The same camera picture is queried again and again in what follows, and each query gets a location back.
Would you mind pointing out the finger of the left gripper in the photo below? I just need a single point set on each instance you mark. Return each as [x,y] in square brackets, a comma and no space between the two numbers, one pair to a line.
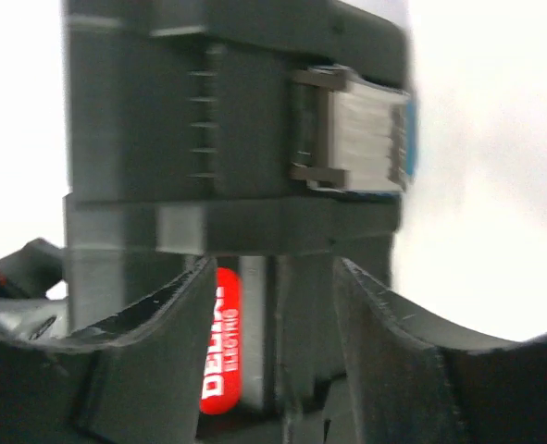
[26,276]

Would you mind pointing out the black plastic toolbox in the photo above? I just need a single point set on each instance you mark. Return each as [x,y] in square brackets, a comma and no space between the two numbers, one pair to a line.
[267,136]

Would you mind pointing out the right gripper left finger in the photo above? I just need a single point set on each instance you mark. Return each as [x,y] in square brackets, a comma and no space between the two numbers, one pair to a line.
[135,377]

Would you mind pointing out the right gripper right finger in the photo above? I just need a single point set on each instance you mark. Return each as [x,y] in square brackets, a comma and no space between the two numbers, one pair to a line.
[415,377]

